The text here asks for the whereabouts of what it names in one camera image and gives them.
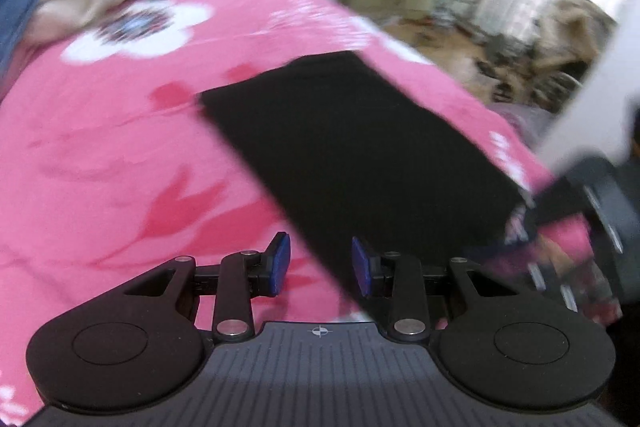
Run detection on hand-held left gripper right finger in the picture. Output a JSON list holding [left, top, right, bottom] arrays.
[[351, 236, 521, 343]]

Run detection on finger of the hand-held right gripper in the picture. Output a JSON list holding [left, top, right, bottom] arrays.
[[505, 179, 586, 250]]

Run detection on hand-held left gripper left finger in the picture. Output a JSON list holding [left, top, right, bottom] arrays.
[[122, 232, 292, 343]]

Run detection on black printed t-shirt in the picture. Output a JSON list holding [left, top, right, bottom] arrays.
[[200, 51, 531, 308]]

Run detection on metal drying rack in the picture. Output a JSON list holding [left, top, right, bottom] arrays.
[[380, 0, 623, 110]]

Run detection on pink floral blanket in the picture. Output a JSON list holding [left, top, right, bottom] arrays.
[[0, 0, 626, 427]]

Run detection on blue jeans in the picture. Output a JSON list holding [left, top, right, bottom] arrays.
[[0, 0, 57, 75]]

